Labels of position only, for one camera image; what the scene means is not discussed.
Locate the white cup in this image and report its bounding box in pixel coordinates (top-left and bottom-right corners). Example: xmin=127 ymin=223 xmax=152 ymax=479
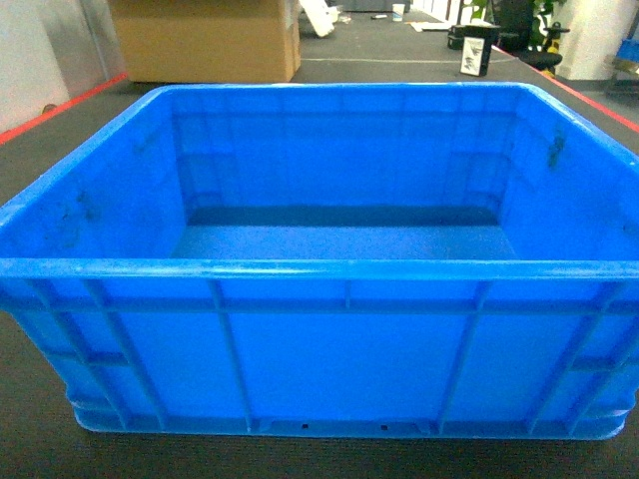
xmin=391 ymin=3 xmax=405 ymax=22

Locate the black office chair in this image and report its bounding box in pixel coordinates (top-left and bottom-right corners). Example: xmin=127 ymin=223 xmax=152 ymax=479
xmin=518 ymin=22 xmax=570 ymax=77

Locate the large blue plastic crate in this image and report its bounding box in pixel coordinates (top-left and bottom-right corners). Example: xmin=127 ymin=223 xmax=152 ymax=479
xmin=1 ymin=83 xmax=638 ymax=440

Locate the white foam board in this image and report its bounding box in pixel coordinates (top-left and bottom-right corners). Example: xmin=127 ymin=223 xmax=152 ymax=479
xmin=299 ymin=0 xmax=334 ymax=38

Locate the green potted plant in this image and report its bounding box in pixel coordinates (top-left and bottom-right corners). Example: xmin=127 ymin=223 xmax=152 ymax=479
xmin=461 ymin=0 xmax=566 ymax=50

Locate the large cardboard box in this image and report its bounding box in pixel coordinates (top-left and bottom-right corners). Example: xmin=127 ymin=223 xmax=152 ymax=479
xmin=108 ymin=1 xmax=302 ymax=84

